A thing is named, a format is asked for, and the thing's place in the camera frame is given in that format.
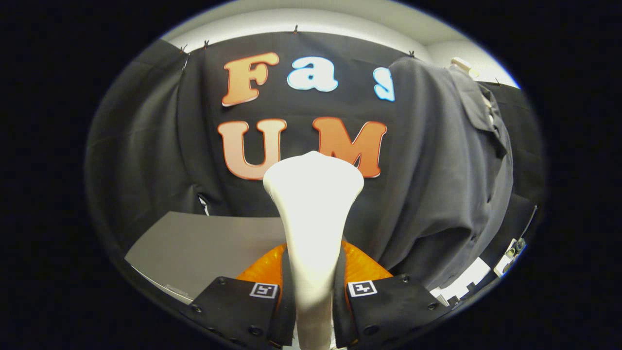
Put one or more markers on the black curved bar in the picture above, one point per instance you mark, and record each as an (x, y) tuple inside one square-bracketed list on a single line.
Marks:
[(530, 221)]

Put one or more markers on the white table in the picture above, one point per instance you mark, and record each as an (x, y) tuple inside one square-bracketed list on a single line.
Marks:
[(469, 279)]

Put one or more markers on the grey cabinet with dark top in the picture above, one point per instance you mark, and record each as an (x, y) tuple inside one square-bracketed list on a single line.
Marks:
[(204, 248)]

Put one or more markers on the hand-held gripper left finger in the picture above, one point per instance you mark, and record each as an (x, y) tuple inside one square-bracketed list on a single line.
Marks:
[(287, 316)]

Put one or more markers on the row of black clips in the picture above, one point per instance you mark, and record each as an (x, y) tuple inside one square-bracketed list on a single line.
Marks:
[(295, 30)]

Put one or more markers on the grey button-up shirt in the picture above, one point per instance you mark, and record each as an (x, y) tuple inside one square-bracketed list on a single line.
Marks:
[(437, 170)]

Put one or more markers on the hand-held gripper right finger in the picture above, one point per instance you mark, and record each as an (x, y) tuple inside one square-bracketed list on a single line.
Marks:
[(340, 316)]

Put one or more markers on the small round dark device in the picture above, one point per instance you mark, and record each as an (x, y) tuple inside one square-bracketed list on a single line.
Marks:
[(520, 245)]

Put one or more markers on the white mannequin torso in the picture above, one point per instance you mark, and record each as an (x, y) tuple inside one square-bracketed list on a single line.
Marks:
[(461, 64)]

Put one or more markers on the white garment steamer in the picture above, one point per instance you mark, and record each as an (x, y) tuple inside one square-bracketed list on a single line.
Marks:
[(313, 204)]

